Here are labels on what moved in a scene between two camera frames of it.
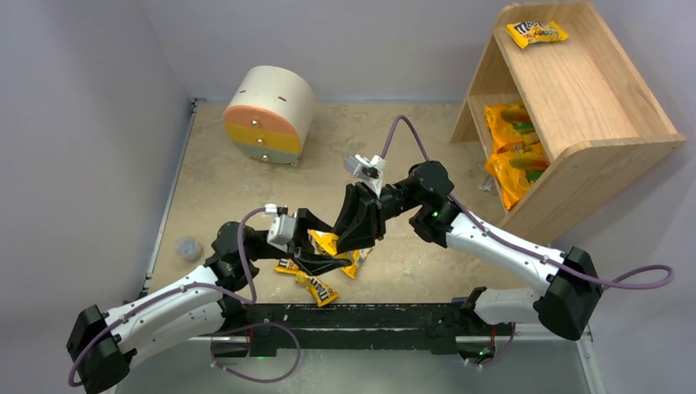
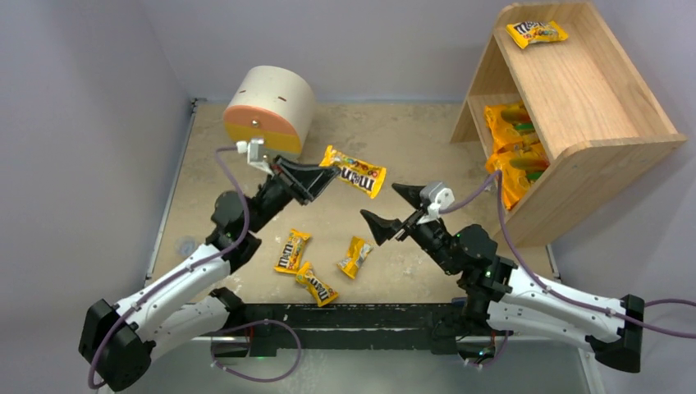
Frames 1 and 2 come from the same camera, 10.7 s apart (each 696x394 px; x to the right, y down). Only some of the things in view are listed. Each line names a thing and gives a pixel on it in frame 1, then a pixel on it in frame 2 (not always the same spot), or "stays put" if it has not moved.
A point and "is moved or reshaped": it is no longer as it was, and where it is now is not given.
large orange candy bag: x=510 y=127 stays put
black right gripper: x=368 y=204 to x=410 y=219
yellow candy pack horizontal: x=323 y=242 is moved or reshaped
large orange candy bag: x=516 y=170 stays put
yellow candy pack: x=525 y=33 stays put
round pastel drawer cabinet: x=271 y=114 stays put
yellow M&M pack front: x=322 y=293 stays put
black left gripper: x=299 y=235 to x=286 y=179
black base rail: x=437 y=327 stays put
